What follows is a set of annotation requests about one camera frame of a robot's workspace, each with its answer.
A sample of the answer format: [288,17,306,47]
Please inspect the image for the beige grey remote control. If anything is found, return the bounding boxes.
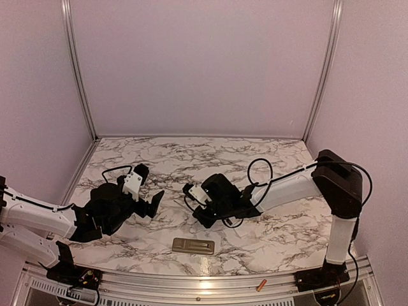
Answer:
[171,238,215,255]

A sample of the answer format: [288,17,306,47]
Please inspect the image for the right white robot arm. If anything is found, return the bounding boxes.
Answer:
[183,150,365,286]

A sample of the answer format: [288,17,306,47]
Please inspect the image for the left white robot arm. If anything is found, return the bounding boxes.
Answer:
[1,173,164,243]

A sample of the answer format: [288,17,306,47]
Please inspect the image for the orange battery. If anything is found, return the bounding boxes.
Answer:
[256,279,267,292]

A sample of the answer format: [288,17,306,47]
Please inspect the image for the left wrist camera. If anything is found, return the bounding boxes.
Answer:
[122,163,149,201]

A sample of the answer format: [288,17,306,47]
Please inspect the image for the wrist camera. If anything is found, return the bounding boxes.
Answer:
[122,163,149,201]
[182,184,210,206]

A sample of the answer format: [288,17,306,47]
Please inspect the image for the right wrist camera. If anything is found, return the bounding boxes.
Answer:
[182,184,210,206]

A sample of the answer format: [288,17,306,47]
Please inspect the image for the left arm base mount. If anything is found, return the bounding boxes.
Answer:
[45,241,102,290]

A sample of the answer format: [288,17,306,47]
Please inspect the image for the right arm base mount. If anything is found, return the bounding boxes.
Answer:
[294,262,350,292]

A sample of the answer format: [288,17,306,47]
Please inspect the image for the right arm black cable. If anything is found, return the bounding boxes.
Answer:
[184,157,374,256]

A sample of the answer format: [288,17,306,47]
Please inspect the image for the front aluminium rail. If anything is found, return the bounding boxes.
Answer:
[11,256,384,305]

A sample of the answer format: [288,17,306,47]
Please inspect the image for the left aluminium frame post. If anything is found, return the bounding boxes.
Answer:
[61,0,98,142]

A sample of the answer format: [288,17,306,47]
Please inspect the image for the aluminium frame post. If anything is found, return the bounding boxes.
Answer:
[61,0,98,142]
[302,0,344,143]

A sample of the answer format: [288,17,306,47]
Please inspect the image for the right aluminium frame post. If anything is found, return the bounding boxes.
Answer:
[302,0,344,143]

